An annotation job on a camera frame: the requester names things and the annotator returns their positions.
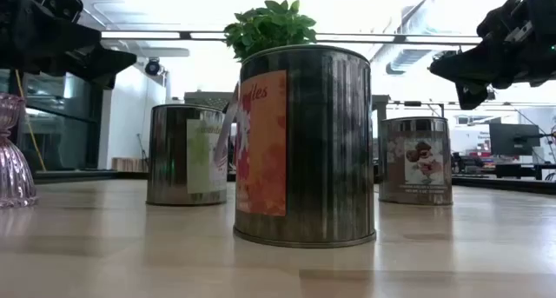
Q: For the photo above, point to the tin candle with green label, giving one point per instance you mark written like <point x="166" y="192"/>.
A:
<point x="169" y="159"/>

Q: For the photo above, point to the long ceiling light bar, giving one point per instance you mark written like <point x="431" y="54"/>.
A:
<point x="143" y="35"/>

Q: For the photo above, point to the tin candle with orange label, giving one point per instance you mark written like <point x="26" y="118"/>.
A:
<point x="326" y="150"/>

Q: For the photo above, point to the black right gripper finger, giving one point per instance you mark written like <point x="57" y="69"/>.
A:
<point x="465" y="65"/>
<point x="471" y="94"/>

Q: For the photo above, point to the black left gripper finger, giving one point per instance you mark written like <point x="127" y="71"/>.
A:
<point x="106" y="58"/>
<point x="108" y="78"/>

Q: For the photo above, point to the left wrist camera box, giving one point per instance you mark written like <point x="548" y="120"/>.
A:
<point x="65" y="2"/>

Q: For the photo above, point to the pink glass candlestick holder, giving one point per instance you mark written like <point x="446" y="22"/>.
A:
<point x="15" y="176"/>

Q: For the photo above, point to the green perforated metal shelf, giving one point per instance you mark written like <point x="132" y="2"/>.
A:
<point x="208" y="99"/>

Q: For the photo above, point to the wooden slat box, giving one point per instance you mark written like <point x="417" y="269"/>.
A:
<point x="129" y="164"/>

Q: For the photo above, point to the tin candle with brown label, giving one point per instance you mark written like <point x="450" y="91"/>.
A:
<point x="417" y="163"/>

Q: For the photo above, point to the dark computer monitor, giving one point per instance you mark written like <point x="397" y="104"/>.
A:
<point x="514" y="139"/>

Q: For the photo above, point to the leafy green potted plant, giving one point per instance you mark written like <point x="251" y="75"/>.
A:
<point x="269" y="28"/>

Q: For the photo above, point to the round ceiling security camera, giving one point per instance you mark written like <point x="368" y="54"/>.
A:
<point x="153" y="67"/>

